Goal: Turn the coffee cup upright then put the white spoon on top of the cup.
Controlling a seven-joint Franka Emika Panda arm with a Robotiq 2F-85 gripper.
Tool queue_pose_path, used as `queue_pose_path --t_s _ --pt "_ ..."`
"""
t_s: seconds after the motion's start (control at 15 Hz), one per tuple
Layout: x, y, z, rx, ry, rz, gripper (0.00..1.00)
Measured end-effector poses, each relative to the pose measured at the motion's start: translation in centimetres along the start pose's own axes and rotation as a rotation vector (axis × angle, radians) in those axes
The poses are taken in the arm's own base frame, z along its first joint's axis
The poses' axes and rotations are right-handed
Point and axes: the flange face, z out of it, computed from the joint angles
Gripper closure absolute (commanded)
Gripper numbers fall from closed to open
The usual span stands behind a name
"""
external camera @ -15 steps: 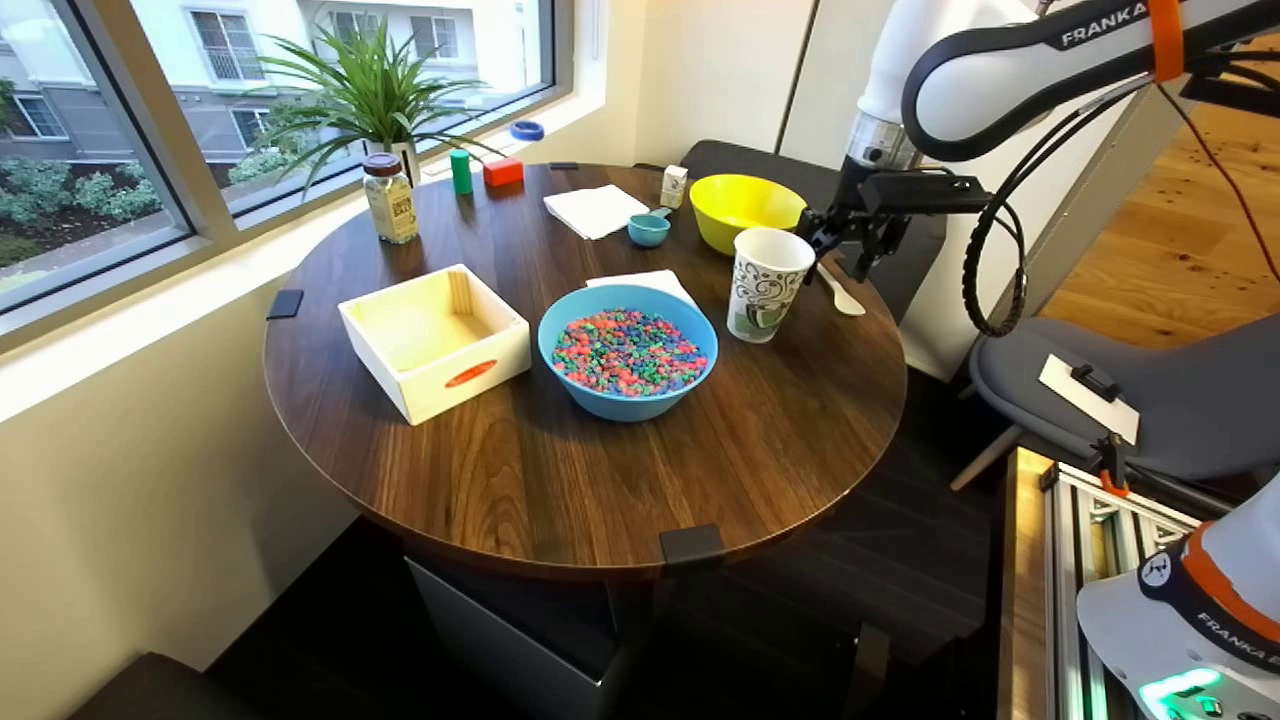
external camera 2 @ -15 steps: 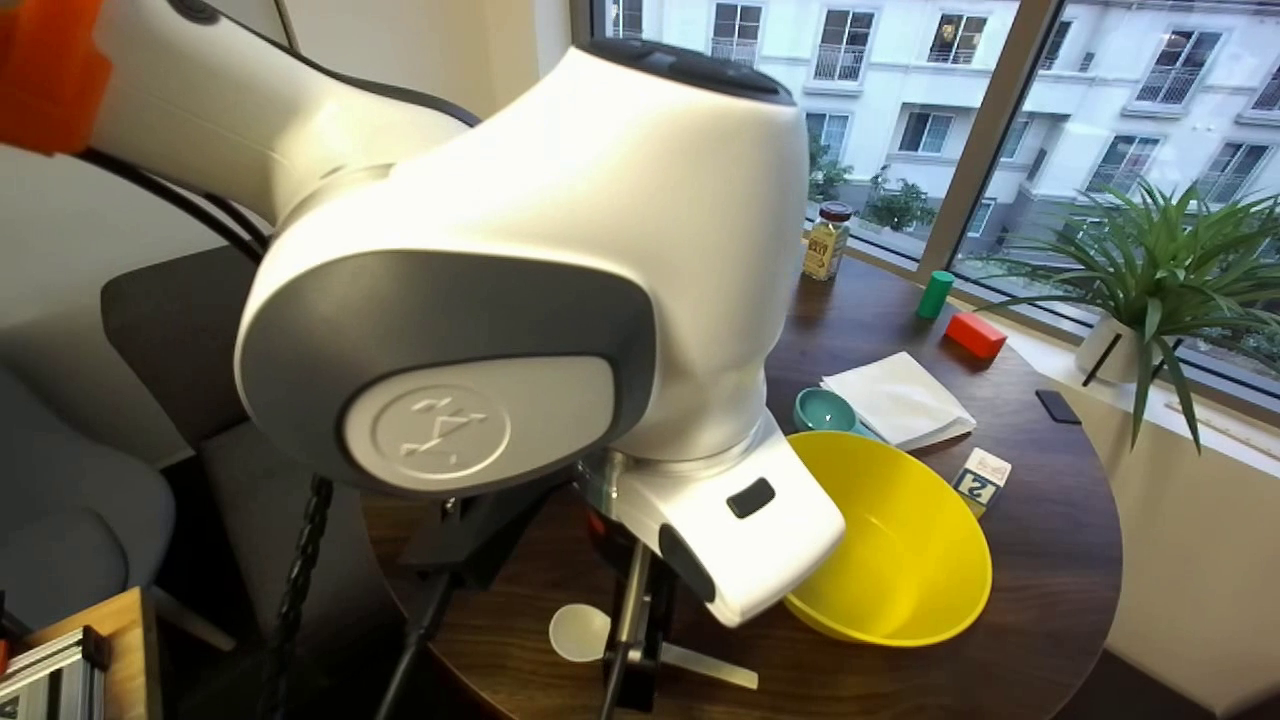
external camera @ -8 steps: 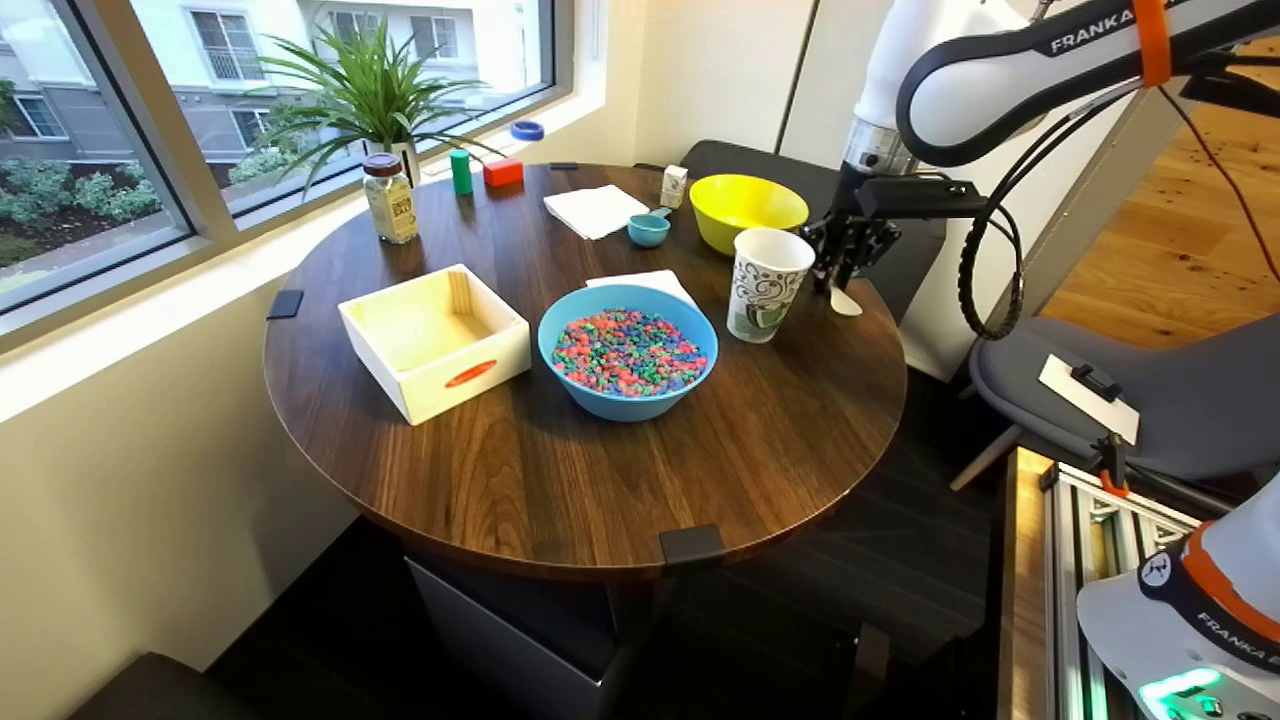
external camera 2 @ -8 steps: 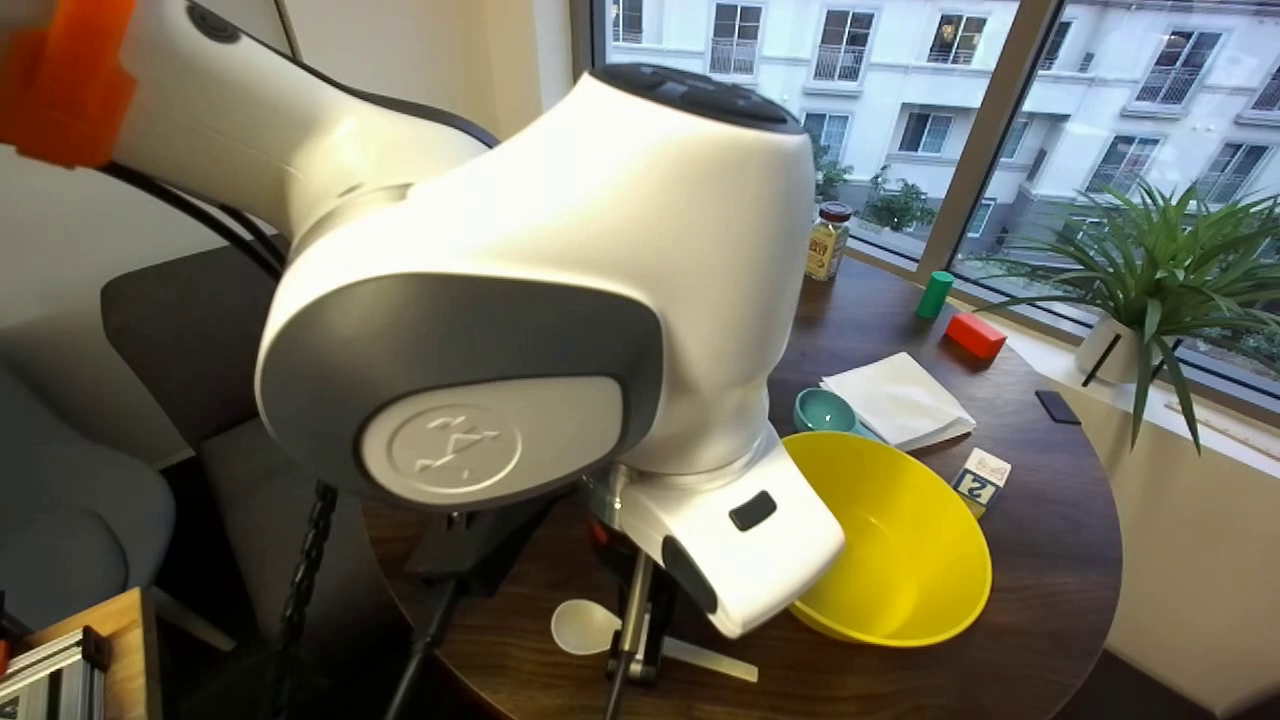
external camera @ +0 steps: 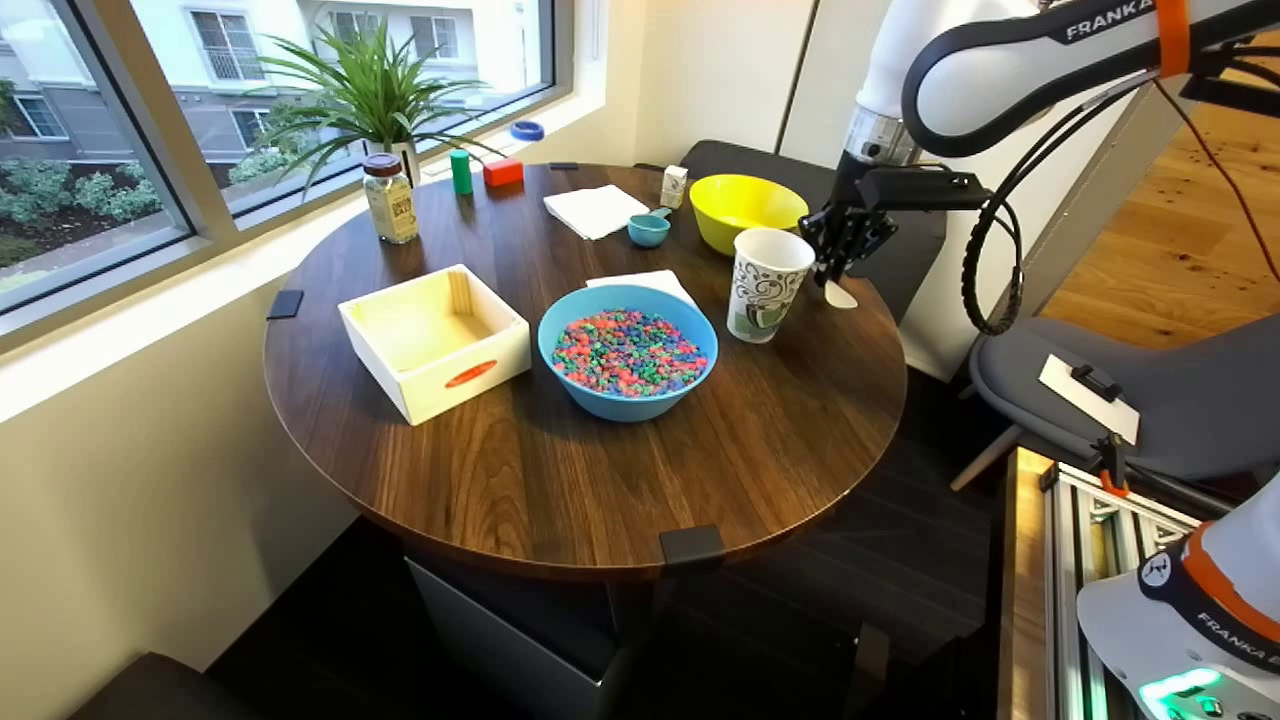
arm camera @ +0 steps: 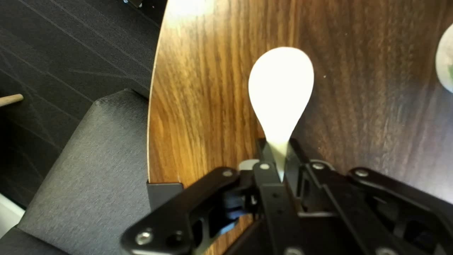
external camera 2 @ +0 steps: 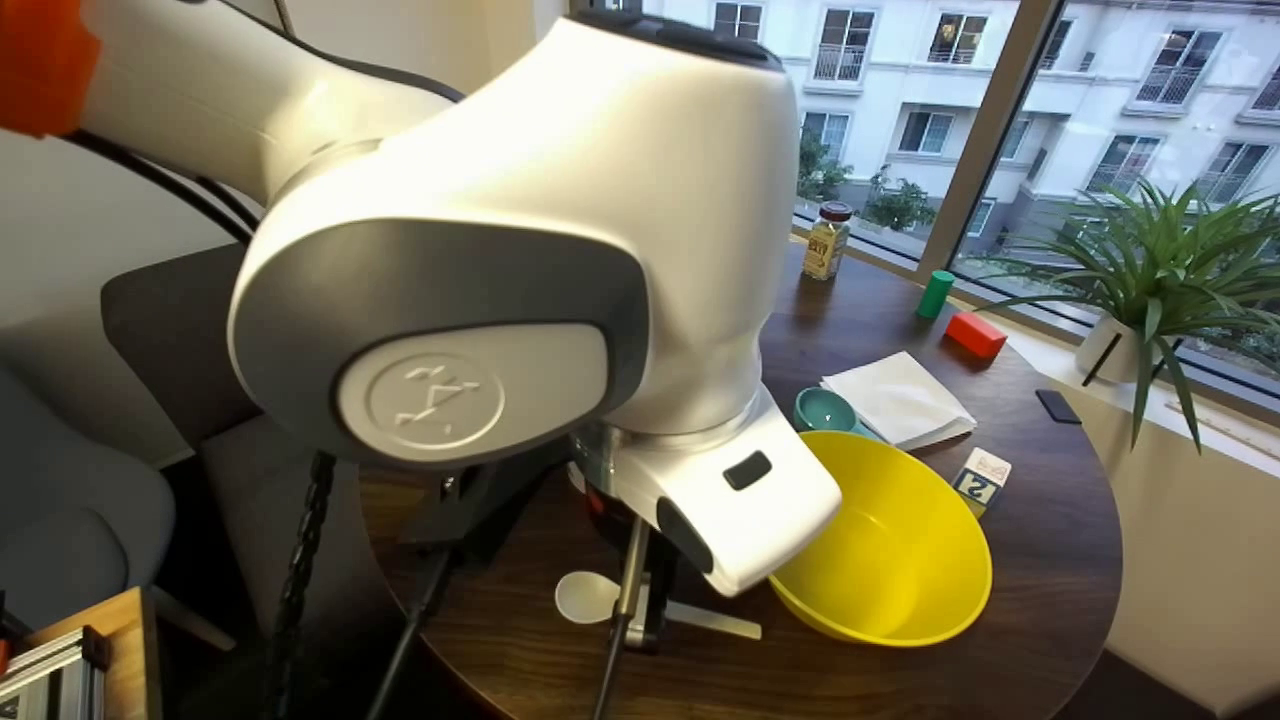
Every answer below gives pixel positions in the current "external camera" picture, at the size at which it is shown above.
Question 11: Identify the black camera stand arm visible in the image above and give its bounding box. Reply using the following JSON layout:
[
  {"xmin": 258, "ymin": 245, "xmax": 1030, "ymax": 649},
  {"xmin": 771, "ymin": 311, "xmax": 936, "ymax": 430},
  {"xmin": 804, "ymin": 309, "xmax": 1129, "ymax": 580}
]
[{"xmin": 1175, "ymin": 22, "xmax": 1280, "ymax": 118}]

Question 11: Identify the white paper napkin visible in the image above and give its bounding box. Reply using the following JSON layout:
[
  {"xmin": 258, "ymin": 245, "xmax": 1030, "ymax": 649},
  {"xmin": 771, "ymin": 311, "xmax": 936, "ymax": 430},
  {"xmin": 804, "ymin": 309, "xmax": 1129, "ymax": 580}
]
[{"xmin": 582, "ymin": 269, "xmax": 701, "ymax": 311}]

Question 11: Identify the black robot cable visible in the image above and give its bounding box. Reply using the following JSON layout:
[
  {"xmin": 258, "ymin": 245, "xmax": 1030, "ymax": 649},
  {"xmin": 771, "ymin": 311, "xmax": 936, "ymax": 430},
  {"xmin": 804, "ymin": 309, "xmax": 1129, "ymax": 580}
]
[{"xmin": 955, "ymin": 74, "xmax": 1171, "ymax": 339}]

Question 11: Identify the folded white napkin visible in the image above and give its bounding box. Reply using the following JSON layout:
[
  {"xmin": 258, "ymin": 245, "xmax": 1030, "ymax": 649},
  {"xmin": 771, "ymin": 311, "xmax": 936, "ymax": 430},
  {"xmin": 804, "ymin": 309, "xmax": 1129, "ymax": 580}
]
[{"xmin": 540, "ymin": 179, "xmax": 650, "ymax": 245}]

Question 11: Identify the green potted plant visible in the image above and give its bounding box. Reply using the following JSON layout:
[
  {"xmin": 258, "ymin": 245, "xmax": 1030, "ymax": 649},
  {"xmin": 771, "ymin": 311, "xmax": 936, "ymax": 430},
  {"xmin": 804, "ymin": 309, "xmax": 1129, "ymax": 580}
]
[{"xmin": 234, "ymin": 16, "xmax": 511, "ymax": 190}]

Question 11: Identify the glass jar with yellow label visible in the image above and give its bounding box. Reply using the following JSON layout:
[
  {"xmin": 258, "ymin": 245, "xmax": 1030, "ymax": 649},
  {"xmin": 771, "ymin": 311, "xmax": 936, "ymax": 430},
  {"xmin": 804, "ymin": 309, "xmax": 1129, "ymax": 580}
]
[{"xmin": 358, "ymin": 146, "xmax": 424, "ymax": 249}]

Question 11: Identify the light grey chair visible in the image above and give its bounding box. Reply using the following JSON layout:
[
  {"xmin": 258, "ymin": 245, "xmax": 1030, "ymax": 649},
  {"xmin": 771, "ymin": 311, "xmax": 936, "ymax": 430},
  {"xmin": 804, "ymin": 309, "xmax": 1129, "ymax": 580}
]
[{"xmin": 946, "ymin": 311, "xmax": 1280, "ymax": 499}]

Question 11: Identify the aluminium frame with wood edge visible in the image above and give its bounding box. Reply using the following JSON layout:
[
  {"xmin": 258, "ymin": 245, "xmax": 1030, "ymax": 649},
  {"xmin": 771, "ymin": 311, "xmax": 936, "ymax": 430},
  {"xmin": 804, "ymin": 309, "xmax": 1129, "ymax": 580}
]
[{"xmin": 995, "ymin": 445, "xmax": 1202, "ymax": 720}]

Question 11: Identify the red block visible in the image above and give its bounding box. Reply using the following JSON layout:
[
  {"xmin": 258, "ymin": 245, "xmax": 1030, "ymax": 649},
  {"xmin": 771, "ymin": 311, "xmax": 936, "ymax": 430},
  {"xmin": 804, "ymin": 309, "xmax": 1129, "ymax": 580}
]
[{"xmin": 478, "ymin": 154, "xmax": 527, "ymax": 194}]

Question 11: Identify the white orange robot part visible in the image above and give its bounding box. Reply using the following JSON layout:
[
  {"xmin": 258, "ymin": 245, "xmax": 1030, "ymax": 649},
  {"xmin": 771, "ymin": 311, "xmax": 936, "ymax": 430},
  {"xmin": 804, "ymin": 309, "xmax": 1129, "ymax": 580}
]
[{"xmin": 1073, "ymin": 472, "xmax": 1280, "ymax": 720}]

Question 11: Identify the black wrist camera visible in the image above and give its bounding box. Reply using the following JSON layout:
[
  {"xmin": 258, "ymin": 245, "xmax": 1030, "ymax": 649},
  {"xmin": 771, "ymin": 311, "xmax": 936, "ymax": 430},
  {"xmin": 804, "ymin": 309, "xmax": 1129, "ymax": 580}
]
[{"xmin": 863, "ymin": 167, "xmax": 990, "ymax": 214}]

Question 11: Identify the blue bowl of colourful beads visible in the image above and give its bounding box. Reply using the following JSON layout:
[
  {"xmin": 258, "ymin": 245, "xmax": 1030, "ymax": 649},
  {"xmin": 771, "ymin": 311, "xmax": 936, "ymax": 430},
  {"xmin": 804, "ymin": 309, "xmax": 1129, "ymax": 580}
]
[{"xmin": 531, "ymin": 280, "xmax": 724, "ymax": 426}]

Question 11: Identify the white tag on stand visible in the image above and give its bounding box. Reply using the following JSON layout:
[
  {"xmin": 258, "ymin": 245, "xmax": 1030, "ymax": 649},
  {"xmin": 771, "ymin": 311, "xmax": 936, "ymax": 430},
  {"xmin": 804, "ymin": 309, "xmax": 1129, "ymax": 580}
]
[{"xmin": 1037, "ymin": 348, "xmax": 1147, "ymax": 448}]

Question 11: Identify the dark table pedestal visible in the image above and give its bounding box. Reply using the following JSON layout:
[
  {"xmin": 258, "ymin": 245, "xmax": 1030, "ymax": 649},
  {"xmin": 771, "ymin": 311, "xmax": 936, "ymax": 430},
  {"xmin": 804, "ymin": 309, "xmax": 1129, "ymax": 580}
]
[{"xmin": 395, "ymin": 530, "xmax": 897, "ymax": 720}]

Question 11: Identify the small white card packet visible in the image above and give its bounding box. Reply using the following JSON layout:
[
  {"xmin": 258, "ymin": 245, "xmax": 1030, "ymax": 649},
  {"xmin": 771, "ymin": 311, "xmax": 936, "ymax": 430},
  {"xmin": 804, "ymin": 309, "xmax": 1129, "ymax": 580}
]
[{"xmin": 656, "ymin": 158, "xmax": 692, "ymax": 210}]

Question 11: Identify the window frame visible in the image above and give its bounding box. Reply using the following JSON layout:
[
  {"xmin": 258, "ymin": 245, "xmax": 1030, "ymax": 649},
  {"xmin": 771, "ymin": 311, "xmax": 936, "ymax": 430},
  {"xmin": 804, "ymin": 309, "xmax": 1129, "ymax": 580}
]
[{"xmin": 0, "ymin": 0, "xmax": 574, "ymax": 350}]

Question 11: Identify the white plastic spoon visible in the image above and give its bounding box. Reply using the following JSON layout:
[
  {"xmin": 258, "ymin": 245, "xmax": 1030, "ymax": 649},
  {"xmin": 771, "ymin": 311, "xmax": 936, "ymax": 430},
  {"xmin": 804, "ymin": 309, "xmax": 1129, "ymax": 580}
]
[{"xmin": 815, "ymin": 273, "xmax": 863, "ymax": 316}]

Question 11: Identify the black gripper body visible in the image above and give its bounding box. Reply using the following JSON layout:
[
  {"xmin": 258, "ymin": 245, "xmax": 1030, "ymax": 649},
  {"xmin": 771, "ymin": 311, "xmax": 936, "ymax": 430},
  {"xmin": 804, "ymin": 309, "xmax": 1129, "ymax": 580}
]
[{"xmin": 796, "ymin": 154, "xmax": 898, "ymax": 262}]

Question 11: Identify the white mug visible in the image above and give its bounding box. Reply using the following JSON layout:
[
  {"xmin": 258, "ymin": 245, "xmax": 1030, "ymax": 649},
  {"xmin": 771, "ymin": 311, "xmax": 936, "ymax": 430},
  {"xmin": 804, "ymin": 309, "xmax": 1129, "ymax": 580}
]
[{"xmin": 724, "ymin": 224, "xmax": 819, "ymax": 348}]

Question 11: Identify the yellow plastic bowl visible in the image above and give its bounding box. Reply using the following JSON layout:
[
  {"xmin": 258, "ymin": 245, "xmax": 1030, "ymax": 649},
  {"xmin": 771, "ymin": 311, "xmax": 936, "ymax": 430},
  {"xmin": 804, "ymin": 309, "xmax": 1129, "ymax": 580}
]
[{"xmin": 683, "ymin": 171, "xmax": 812, "ymax": 261}]

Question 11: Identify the cream wooden box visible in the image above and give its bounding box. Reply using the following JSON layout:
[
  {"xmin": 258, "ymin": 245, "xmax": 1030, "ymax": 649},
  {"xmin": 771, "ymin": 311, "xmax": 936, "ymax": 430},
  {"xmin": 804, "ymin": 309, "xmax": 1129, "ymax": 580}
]
[{"xmin": 334, "ymin": 261, "xmax": 534, "ymax": 426}]

